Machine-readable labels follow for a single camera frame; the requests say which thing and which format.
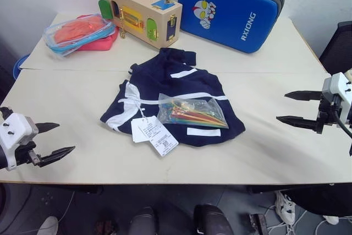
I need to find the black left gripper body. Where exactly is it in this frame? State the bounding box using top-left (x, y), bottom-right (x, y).
top-left (13, 140), bottom-right (42, 167)

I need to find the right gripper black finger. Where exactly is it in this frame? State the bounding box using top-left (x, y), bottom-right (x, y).
top-left (284, 90), bottom-right (323, 102)
top-left (276, 114), bottom-right (320, 130)

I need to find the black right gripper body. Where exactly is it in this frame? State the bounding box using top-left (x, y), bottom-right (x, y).
top-left (316, 94), bottom-right (345, 134)

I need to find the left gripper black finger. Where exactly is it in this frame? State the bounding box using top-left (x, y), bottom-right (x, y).
top-left (38, 145), bottom-right (76, 168)
top-left (36, 122), bottom-right (61, 136)

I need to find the black office chair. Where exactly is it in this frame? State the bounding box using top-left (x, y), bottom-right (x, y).
top-left (318, 21), bottom-right (352, 74)

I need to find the plain white shoe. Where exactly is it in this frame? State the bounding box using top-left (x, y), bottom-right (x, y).
top-left (35, 216), bottom-right (59, 235)

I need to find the white sneaker with black marks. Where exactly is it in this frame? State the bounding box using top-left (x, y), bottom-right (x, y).
top-left (274, 190), bottom-right (297, 225)

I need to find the large white hang tag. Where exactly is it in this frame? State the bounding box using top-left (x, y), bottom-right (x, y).
top-left (131, 116), bottom-right (162, 144)

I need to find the clear pouch with orange contents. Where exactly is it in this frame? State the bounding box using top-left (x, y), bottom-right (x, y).
top-left (42, 13), bottom-right (117, 60)

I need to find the red folded cloth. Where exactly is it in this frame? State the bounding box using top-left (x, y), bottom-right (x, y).
top-left (76, 14), bottom-right (120, 52)

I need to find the clear bag of colourful sticks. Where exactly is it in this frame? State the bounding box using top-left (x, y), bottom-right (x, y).
top-left (157, 93), bottom-right (229, 130)

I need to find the small white hang tag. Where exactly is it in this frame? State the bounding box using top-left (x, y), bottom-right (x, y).
top-left (148, 127), bottom-right (180, 157)

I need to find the dark rounded shape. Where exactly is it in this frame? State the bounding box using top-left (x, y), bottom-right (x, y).
top-left (128, 206), bottom-right (157, 235)
top-left (193, 204), bottom-right (235, 235)

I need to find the blue cartoon print case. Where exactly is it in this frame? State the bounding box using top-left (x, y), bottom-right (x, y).
top-left (177, 0), bottom-right (285, 54)

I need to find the navy blue zip jacket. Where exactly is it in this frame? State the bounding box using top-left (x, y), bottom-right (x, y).
top-left (100, 47), bottom-right (246, 148)

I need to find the wooden lock activity box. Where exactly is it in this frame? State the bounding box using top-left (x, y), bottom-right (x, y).
top-left (97, 0), bottom-right (183, 51)

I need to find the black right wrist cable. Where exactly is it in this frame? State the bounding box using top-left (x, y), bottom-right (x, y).
top-left (333, 102), bottom-right (352, 156)

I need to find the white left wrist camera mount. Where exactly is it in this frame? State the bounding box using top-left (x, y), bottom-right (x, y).
top-left (0, 112), bottom-right (39, 171)

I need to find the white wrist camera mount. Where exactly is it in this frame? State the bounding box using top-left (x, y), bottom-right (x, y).
top-left (0, 112), bottom-right (39, 171)
top-left (322, 72), bottom-right (352, 126)

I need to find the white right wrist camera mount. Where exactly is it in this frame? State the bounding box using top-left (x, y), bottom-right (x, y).
top-left (322, 72), bottom-right (352, 126)

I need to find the white floor cable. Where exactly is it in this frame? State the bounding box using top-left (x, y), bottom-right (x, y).
top-left (263, 204), bottom-right (352, 235)

